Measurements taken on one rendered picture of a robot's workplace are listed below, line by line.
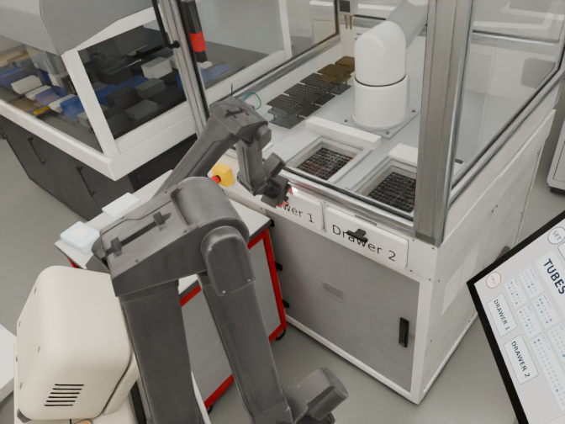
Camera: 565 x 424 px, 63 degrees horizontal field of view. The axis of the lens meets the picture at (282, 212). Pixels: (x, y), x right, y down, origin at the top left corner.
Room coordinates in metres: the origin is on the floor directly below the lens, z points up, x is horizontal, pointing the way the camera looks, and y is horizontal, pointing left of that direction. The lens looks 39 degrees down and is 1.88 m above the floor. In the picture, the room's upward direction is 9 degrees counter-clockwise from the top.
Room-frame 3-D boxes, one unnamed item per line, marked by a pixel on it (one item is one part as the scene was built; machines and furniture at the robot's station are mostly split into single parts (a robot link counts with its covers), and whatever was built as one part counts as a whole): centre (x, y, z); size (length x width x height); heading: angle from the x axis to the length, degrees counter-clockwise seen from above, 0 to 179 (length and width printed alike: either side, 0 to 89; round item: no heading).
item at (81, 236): (1.38, 0.77, 0.78); 0.15 x 0.10 x 0.04; 49
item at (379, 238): (1.04, -0.24, 0.87); 0.29 x 0.02 x 0.11; 42
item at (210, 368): (1.37, 0.47, 0.38); 0.62 x 0.58 x 0.76; 42
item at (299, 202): (1.27, -0.03, 0.87); 0.29 x 0.02 x 0.11; 42
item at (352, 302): (1.56, -0.41, 0.40); 1.03 x 0.95 x 0.80; 42
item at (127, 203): (1.52, 0.63, 0.79); 0.13 x 0.09 x 0.05; 131
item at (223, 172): (1.51, 0.21, 0.88); 0.07 x 0.05 x 0.07; 42
